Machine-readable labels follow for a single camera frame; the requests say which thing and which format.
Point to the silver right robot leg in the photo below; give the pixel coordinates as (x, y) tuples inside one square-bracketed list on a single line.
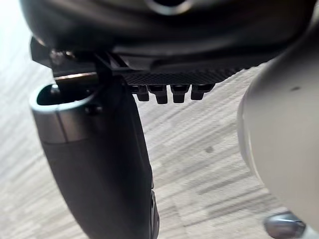
[(281, 124)]

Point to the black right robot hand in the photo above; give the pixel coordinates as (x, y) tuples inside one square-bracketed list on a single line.
[(104, 37)]

